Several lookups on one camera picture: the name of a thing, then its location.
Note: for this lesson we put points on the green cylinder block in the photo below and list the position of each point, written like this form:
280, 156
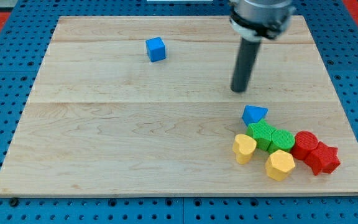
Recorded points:
281, 140

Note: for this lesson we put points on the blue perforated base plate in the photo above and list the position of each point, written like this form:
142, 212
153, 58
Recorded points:
25, 33

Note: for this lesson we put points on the red cylinder block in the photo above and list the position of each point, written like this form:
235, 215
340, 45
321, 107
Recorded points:
305, 142

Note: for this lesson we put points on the light wooden board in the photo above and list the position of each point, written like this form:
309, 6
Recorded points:
103, 121

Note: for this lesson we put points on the blue cube block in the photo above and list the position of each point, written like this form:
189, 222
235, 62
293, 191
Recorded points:
156, 50

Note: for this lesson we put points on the green star block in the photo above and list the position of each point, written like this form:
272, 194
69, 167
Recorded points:
262, 133

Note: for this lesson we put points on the yellow heart block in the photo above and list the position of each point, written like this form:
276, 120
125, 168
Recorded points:
244, 147

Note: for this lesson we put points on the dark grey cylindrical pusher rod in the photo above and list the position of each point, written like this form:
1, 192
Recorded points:
246, 57

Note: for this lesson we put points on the yellow hexagon block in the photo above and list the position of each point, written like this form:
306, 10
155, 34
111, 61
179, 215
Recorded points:
279, 165

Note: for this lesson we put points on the blue triangle block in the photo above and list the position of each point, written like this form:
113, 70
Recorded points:
253, 114

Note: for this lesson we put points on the red star block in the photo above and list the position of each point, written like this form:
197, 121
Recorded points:
323, 159

